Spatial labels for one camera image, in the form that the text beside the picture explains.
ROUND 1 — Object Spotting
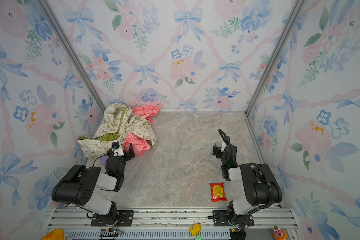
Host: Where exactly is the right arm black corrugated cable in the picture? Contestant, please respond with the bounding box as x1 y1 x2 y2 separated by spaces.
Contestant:
217 128 274 211

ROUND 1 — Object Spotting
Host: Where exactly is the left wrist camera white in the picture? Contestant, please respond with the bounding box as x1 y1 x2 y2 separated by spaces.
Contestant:
111 142 125 157

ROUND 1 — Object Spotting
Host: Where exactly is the purple cloth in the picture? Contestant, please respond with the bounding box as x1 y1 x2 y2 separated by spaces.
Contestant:
99 155 108 166

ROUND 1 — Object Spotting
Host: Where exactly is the colourful toy bottom right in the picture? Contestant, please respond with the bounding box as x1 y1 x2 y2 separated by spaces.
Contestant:
274 226 289 240

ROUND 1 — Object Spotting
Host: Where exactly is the cream green patterned cloth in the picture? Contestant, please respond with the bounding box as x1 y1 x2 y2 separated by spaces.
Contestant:
78 103 157 159

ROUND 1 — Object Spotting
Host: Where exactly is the aluminium corner post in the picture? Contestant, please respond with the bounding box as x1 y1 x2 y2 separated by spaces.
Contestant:
36 0 106 112
245 0 307 117

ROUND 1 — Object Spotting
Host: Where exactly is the left aluminium corner post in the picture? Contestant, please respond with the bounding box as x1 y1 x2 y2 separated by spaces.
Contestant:
36 0 106 112

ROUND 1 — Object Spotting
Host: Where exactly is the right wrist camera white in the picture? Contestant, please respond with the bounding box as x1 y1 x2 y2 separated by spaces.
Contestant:
221 141 227 152

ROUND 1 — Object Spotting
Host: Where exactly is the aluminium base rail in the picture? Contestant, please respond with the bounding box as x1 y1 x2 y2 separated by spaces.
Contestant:
47 204 303 240

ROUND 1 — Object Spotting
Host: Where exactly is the pink cloth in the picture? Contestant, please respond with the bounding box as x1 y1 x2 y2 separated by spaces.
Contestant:
125 105 159 157

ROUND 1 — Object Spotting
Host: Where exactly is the black mounting plate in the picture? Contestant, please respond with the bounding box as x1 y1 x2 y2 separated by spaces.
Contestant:
208 210 255 228
91 210 135 227

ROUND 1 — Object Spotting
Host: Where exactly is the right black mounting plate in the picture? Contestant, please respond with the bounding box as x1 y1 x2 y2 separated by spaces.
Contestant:
208 210 255 228

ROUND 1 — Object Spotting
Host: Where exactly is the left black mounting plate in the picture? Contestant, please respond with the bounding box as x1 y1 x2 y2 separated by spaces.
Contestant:
91 210 135 227

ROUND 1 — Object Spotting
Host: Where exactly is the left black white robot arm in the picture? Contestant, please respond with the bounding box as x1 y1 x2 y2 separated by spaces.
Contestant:
52 142 135 228

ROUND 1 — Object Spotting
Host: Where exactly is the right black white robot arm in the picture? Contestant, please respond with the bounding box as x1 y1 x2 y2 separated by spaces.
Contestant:
209 143 283 228

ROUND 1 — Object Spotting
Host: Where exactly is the yellow toy bottom left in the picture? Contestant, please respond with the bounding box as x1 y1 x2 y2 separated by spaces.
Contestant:
41 229 65 240

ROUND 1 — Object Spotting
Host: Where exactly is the yellow rubber duck toy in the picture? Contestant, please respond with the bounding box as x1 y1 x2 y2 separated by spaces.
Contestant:
190 223 202 237

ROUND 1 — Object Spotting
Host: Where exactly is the right aluminium corner post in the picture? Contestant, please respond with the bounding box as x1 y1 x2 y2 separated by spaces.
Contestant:
245 0 307 117

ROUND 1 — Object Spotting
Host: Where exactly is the red snack packet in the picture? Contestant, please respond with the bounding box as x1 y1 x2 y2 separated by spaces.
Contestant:
210 183 228 202

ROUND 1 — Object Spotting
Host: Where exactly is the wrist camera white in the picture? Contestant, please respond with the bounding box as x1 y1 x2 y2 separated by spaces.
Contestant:
221 141 227 152
111 142 125 157

